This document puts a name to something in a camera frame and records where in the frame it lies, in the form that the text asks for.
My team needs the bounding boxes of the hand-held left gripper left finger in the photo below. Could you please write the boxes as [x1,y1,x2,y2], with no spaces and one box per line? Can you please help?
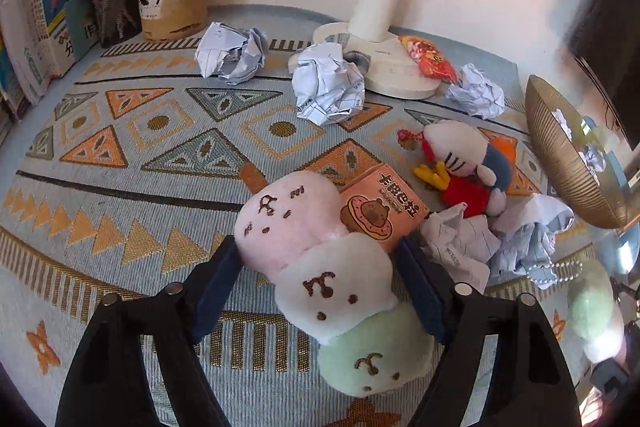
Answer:
[55,234,244,427]

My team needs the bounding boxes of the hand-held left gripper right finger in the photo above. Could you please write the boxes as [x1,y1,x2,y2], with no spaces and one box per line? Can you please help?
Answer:
[394,232,583,427]

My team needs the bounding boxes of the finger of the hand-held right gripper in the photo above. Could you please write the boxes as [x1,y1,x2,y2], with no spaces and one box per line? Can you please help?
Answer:
[590,357,632,403]

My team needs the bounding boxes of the dango plush skewer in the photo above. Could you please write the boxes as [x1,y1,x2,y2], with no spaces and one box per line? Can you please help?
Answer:
[522,257,626,365]

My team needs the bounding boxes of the orange capybara snack box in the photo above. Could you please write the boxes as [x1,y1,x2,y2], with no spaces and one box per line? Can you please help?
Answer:
[339,164,431,253]

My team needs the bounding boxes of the dango plush toy with faces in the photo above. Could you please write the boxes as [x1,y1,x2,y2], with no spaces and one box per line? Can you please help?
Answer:
[234,162,436,398]

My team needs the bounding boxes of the white cat plush toy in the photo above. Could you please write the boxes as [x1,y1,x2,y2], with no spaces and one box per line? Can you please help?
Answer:
[397,121,516,220]

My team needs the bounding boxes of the golden ribbed bowl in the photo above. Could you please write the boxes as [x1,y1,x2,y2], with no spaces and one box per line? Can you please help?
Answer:
[525,74,636,230]

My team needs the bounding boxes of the patterned woven table mat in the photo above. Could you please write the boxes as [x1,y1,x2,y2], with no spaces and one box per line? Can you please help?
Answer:
[0,3,640,427]

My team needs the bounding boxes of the orange snack packet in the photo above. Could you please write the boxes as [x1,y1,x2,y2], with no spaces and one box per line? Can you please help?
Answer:
[397,34,460,82]

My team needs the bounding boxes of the green plastic packet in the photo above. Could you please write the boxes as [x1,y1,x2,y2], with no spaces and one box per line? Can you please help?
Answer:
[582,114,626,162]

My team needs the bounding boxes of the white desk lamp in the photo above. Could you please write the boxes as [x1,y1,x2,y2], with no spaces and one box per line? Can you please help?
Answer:
[312,0,438,100]

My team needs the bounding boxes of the black mesh pen holder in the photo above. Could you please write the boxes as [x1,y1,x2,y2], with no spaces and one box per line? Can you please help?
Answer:
[89,0,143,48]

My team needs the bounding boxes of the black monitor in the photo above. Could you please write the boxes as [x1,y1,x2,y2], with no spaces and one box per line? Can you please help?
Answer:
[567,0,640,132]

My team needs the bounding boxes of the row of upright books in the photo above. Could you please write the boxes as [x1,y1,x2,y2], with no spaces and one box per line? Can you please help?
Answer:
[0,0,110,128]

